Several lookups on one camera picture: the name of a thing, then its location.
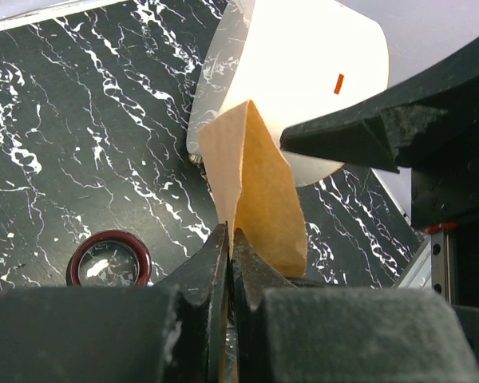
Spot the brown paper coffee filter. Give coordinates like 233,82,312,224
198,101,307,278

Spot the white orange coffee grinder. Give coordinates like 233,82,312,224
186,0,390,188

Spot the red black dripper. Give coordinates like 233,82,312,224
65,230,152,287

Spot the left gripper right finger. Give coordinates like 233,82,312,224
232,231,479,382

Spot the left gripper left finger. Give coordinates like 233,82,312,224
0,224,229,382

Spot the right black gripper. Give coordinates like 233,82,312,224
279,37,479,307

